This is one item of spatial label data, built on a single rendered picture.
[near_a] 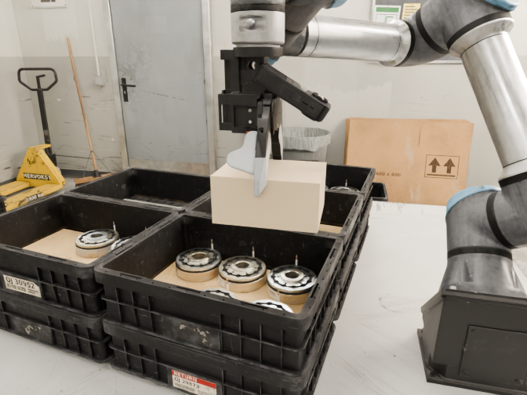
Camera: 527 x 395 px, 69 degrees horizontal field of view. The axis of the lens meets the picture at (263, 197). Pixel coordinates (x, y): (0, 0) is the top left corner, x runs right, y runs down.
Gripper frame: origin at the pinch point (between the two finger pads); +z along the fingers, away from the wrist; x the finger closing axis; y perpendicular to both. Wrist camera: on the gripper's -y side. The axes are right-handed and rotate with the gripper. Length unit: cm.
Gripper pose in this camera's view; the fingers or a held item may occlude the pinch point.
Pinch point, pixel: (271, 183)
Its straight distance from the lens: 61.0
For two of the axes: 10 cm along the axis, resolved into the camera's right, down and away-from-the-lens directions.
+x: -2.2, 3.3, -9.2
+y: -9.8, -0.7, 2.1
